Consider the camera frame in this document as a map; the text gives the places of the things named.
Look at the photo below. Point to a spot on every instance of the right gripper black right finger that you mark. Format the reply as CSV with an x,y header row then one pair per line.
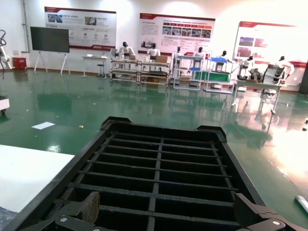
x,y
247,214

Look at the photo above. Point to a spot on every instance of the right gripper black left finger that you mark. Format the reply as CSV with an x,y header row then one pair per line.
x,y
90,207

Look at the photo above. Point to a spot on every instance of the white industrial robot arm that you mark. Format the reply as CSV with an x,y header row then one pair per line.
x,y
4,56

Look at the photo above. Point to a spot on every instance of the black slotted plastic container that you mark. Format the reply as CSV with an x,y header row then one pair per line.
x,y
157,168

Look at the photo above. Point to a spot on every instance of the red box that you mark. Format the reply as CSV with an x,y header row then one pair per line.
x,y
19,63

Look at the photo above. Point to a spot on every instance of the white tube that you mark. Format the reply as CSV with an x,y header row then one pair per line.
x,y
302,203

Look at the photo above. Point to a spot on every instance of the white paper sheet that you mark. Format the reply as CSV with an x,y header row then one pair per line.
x,y
43,125

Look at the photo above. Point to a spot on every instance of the long white work table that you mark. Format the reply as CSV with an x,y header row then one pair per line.
x,y
260,84

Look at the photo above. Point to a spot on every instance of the white wheeled cart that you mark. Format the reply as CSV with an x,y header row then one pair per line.
x,y
3,103

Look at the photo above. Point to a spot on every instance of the black stool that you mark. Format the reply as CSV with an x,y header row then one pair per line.
x,y
101,68

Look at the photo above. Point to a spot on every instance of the white rack blue bins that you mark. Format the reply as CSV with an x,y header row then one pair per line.
x,y
219,77

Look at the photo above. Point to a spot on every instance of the grey metal workbench rack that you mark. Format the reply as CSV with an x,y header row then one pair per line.
x,y
154,69
125,65

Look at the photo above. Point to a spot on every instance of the black cabinet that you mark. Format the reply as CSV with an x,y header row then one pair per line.
x,y
304,77

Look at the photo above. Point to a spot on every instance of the small white table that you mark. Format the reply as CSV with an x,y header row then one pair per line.
x,y
95,57

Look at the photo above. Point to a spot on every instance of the brown carton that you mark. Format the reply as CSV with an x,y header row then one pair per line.
x,y
161,59

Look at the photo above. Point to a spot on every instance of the white metal shelf rack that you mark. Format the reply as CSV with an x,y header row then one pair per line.
x,y
187,57

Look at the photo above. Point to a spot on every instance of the black display white stand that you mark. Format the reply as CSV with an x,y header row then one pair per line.
x,y
49,39

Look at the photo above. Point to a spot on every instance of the red white wall poster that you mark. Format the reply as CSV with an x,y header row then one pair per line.
x,y
81,26
264,41
175,31

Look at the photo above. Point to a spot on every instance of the grey wall pipe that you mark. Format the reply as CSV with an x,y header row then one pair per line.
x,y
26,24

